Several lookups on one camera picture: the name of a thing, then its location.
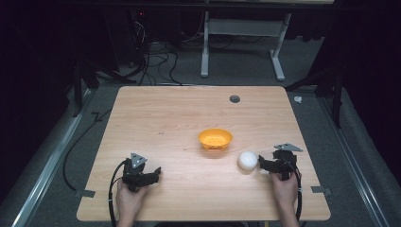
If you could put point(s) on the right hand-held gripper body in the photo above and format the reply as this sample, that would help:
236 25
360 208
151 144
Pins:
285 162

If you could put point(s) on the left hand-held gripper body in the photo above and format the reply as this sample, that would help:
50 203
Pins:
135 176

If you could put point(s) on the white egg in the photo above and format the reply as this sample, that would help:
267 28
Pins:
247 160

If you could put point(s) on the person's left hand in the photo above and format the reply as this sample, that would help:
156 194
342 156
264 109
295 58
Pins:
128 201

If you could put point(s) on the person's right hand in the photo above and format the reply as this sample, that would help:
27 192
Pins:
285 190

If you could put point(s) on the orange plastic bowl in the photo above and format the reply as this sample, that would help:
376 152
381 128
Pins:
215 139

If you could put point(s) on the small white floor scrap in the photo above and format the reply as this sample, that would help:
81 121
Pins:
298 99

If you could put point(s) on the grey round table grommet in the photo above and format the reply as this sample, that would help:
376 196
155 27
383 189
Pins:
235 99

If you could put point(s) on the black metal stand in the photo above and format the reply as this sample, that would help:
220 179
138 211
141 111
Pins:
336 94
82 78

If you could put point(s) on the grey table bracket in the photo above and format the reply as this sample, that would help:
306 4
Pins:
85 193
321 190

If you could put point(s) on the grey metal floor rail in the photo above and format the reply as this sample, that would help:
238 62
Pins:
47 170
356 164

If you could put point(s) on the white desk frame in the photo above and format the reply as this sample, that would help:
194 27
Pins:
242 26

